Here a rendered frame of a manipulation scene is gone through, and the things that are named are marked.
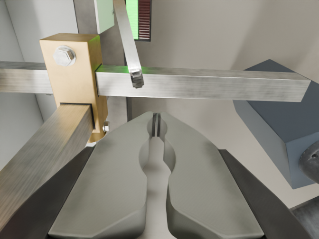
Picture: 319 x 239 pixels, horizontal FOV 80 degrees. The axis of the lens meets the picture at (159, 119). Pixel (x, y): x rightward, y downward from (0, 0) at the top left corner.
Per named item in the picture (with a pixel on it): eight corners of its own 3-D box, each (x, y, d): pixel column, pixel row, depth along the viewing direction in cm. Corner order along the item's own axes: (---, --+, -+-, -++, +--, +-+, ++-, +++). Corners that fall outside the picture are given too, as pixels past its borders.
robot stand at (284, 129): (269, 58, 106) (376, 112, 55) (276, 96, 118) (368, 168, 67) (225, 78, 111) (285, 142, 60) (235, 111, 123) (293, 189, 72)
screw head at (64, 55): (74, 45, 20) (70, 48, 19) (78, 65, 21) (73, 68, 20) (53, 44, 20) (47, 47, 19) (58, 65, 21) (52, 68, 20)
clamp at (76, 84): (104, 34, 24) (93, 41, 20) (113, 124, 31) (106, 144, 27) (53, 32, 24) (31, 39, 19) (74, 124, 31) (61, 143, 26)
